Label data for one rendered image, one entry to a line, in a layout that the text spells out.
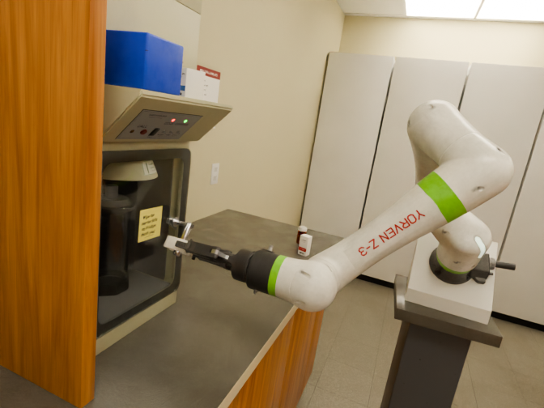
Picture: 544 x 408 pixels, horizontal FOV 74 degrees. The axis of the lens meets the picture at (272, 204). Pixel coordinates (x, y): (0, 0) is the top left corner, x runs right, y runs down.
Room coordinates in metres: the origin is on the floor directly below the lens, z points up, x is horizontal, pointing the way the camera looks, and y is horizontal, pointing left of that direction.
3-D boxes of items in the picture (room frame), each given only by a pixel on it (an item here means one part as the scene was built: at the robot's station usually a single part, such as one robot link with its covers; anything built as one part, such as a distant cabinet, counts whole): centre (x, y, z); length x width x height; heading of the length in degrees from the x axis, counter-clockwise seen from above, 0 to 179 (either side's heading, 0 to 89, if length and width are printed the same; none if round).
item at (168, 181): (0.79, 0.28, 1.19); 0.30 x 0.01 x 0.40; 160
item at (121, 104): (0.77, 0.24, 1.46); 0.32 x 0.12 x 0.10; 160
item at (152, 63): (0.68, 0.27, 1.55); 0.10 x 0.10 x 0.09; 70
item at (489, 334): (1.21, -0.66, 0.92); 0.32 x 0.32 x 0.04; 73
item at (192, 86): (0.81, 0.22, 1.54); 0.05 x 0.05 x 0.06; 54
